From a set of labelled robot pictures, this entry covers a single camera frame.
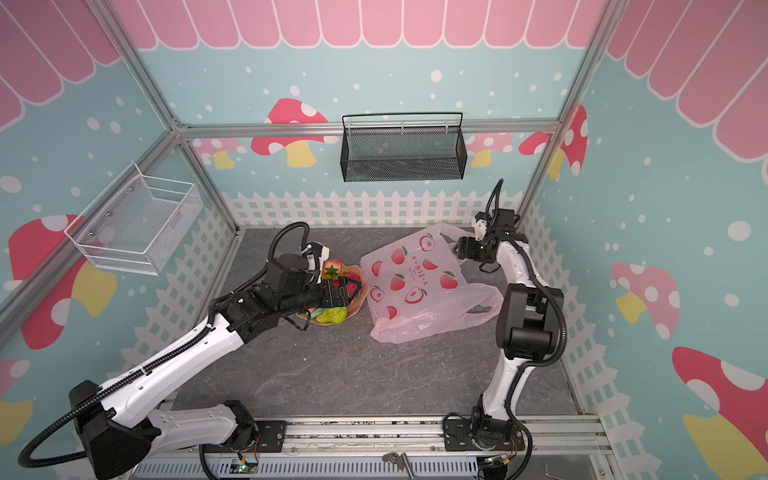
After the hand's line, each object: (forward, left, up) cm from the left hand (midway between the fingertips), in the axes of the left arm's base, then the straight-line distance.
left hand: (347, 292), depth 73 cm
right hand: (+24, -34, -10) cm, 42 cm away
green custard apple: (+1, +6, -15) cm, 16 cm away
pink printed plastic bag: (+10, -18, -15) cm, 26 cm away
